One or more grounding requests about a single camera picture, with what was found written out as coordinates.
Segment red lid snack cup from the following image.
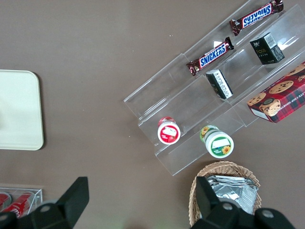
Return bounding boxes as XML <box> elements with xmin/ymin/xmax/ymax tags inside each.
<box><xmin>157</xmin><ymin>116</ymin><xmax>181</xmax><ymax>145</ymax></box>

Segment clear acrylic step display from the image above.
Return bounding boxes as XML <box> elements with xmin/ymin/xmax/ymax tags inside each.
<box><xmin>123</xmin><ymin>0</ymin><xmax>305</xmax><ymax>177</ymax></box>

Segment green lid snack cup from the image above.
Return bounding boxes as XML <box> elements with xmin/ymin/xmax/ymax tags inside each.
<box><xmin>199</xmin><ymin>125</ymin><xmax>234</xmax><ymax>159</ymax></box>

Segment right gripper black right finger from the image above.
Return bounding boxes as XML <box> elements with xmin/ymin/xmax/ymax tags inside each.
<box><xmin>190</xmin><ymin>176</ymin><xmax>240</xmax><ymax>229</ymax></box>

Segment Snickers chocolate bar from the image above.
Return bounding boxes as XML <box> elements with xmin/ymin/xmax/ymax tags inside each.
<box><xmin>186</xmin><ymin>36</ymin><xmax>235</xmax><ymax>76</ymax></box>
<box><xmin>229</xmin><ymin>0</ymin><xmax>285</xmax><ymax>37</ymax></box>

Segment cream plastic serving tray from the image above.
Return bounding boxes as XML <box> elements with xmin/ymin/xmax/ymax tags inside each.
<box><xmin>0</xmin><ymin>70</ymin><xmax>45</xmax><ymax>151</ymax></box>

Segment small black carton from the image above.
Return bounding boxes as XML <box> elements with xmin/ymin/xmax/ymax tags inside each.
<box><xmin>249</xmin><ymin>32</ymin><xmax>285</xmax><ymax>66</ymax></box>
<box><xmin>205</xmin><ymin>69</ymin><xmax>234</xmax><ymax>100</ymax></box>

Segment silver foil container stack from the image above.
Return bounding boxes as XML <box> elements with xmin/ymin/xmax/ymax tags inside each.
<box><xmin>205</xmin><ymin>175</ymin><xmax>260</xmax><ymax>216</ymax></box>

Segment clear acrylic bottle rack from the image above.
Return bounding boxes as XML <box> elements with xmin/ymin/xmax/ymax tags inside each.
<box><xmin>0</xmin><ymin>187</ymin><xmax>44</xmax><ymax>219</ymax></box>

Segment red tartan cookie box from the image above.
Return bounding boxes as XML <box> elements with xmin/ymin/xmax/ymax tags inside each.
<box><xmin>246</xmin><ymin>61</ymin><xmax>305</xmax><ymax>124</ymax></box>

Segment light tan wicker basket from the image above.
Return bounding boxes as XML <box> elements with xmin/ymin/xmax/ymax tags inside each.
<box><xmin>188</xmin><ymin>161</ymin><xmax>263</xmax><ymax>228</ymax></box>

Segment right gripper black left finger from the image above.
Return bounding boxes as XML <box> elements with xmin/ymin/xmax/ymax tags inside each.
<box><xmin>26</xmin><ymin>176</ymin><xmax>90</xmax><ymax>229</ymax></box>

